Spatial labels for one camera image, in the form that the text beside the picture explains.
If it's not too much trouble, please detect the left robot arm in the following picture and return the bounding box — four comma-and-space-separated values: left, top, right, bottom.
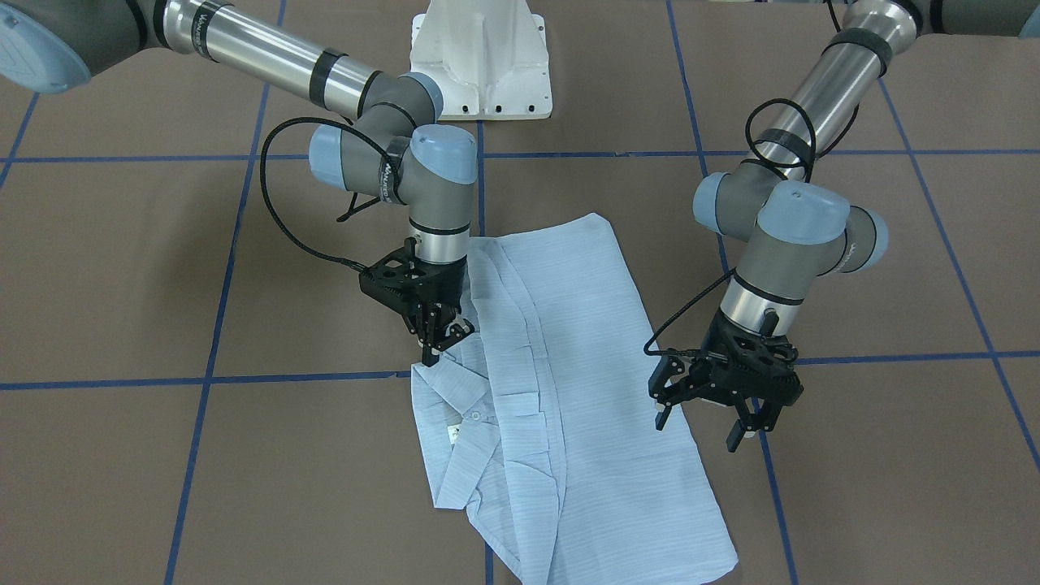
643, 1, 1038, 452

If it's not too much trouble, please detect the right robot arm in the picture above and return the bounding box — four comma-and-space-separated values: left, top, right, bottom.
2, 1, 478, 366

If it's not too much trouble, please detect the light blue button-up shirt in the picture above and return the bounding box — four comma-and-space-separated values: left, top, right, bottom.
411, 214, 738, 584

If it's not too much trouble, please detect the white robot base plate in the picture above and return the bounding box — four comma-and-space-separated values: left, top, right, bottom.
409, 1, 553, 122

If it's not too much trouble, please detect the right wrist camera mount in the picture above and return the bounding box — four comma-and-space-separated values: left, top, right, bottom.
359, 248, 427, 317

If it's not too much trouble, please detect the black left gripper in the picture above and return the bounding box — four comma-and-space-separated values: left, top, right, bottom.
648, 314, 804, 454

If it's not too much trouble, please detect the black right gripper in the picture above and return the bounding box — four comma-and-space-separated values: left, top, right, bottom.
405, 258, 475, 367

